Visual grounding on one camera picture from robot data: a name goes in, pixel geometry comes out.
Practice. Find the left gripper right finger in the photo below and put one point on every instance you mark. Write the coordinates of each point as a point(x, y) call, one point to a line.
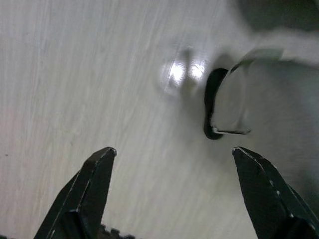
point(269, 199)

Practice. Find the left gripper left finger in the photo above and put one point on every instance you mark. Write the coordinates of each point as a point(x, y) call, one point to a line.
point(82, 199)

